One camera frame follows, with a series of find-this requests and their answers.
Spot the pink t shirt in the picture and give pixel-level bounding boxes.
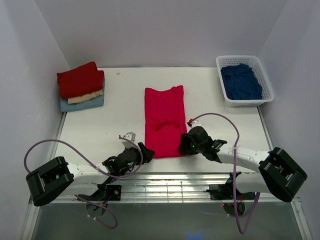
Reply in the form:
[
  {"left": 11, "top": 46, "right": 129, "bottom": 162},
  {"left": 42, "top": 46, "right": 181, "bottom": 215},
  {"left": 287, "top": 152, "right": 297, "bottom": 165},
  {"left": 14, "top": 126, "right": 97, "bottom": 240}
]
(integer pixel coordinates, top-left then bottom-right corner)
[{"left": 144, "top": 85, "right": 187, "bottom": 159}]

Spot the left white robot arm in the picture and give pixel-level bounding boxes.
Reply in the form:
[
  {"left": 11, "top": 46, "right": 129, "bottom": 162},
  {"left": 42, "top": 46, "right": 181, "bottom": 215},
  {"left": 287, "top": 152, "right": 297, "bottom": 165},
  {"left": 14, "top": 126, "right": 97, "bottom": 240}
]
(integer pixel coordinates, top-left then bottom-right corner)
[{"left": 26, "top": 142, "right": 155, "bottom": 207}]

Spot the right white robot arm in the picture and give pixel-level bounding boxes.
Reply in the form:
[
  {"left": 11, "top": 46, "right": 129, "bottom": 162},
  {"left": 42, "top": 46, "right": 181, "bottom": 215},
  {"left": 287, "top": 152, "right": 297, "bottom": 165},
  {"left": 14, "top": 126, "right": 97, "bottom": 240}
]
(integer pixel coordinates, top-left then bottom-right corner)
[{"left": 179, "top": 126, "right": 308, "bottom": 203}]

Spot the dark blue t shirt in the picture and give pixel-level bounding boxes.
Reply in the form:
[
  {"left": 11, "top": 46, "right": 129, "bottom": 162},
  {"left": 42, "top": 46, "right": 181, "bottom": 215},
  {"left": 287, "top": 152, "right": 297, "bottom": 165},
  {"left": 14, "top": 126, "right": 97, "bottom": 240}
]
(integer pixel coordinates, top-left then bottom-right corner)
[{"left": 220, "top": 63, "right": 263, "bottom": 101}]

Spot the folded beige shirt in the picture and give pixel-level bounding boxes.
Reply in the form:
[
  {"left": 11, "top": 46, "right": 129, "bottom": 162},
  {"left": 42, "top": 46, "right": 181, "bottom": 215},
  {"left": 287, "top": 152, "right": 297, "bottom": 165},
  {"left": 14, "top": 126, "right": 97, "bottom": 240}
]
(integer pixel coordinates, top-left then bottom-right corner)
[{"left": 67, "top": 90, "right": 104, "bottom": 105}]

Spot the folded light blue shirt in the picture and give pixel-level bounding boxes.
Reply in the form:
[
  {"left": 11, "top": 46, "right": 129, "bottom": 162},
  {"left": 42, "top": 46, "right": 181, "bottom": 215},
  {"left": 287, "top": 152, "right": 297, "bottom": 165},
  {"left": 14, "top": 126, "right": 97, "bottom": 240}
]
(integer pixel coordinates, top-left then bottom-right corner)
[{"left": 60, "top": 95, "right": 104, "bottom": 113}]

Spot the white plastic basket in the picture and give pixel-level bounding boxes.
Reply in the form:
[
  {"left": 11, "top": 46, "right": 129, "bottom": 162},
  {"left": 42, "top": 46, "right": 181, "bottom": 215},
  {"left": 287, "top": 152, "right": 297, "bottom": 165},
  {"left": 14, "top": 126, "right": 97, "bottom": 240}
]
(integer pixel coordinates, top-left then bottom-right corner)
[{"left": 216, "top": 55, "right": 274, "bottom": 107}]

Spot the folded dark red shirt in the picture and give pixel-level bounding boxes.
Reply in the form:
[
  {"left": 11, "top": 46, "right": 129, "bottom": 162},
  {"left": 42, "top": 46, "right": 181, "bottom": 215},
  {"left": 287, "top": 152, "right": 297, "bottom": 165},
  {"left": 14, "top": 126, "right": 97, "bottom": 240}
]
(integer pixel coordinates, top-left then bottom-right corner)
[{"left": 57, "top": 61, "right": 105, "bottom": 99}]

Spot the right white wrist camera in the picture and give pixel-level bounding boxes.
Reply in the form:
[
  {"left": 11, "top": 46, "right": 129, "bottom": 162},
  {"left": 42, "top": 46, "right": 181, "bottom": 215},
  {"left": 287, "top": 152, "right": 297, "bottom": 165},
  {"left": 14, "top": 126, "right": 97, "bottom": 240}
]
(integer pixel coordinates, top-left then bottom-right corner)
[{"left": 187, "top": 119, "right": 202, "bottom": 129}]

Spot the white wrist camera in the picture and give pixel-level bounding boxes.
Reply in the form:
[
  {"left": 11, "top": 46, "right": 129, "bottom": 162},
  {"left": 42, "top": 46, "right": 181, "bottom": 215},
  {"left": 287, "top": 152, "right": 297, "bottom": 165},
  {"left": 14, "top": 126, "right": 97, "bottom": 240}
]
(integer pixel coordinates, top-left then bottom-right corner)
[
  {"left": 118, "top": 131, "right": 136, "bottom": 149},
  {"left": 187, "top": 119, "right": 202, "bottom": 129}
]

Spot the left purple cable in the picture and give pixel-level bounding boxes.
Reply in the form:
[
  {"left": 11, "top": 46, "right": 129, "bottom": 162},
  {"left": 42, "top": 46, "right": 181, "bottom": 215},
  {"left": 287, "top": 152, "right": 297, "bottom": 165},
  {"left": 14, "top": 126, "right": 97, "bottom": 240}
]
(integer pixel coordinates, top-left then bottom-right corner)
[{"left": 24, "top": 134, "right": 145, "bottom": 230}]

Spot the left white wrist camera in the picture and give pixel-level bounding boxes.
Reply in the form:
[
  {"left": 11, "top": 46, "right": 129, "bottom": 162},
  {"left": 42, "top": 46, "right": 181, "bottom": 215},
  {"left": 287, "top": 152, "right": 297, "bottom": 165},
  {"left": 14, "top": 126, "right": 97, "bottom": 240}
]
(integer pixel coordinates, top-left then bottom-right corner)
[{"left": 118, "top": 131, "right": 136, "bottom": 149}]

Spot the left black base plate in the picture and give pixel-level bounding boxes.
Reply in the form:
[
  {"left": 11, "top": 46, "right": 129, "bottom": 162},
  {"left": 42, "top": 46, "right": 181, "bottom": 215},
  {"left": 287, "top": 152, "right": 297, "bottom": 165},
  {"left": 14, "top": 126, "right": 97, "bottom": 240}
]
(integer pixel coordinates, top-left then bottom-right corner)
[{"left": 94, "top": 185, "right": 122, "bottom": 201}]

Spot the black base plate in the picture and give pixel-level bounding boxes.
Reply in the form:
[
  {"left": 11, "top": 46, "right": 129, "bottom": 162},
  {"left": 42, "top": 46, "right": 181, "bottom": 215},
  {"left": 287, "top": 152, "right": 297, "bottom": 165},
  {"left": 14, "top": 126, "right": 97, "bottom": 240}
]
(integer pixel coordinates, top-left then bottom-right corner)
[
  {"left": 94, "top": 185, "right": 122, "bottom": 201},
  {"left": 206, "top": 184, "right": 256, "bottom": 201}
]

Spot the aluminium rail frame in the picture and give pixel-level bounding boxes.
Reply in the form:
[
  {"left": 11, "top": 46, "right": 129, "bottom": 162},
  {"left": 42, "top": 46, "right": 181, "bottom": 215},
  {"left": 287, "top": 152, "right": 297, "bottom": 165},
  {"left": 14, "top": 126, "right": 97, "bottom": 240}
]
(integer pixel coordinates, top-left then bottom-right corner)
[{"left": 28, "top": 111, "right": 301, "bottom": 205}]

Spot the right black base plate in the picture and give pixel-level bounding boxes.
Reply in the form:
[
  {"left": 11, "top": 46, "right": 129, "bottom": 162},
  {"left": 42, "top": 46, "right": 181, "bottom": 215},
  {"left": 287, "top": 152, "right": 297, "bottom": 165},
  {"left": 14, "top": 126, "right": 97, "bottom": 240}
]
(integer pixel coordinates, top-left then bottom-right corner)
[{"left": 206, "top": 184, "right": 256, "bottom": 201}]

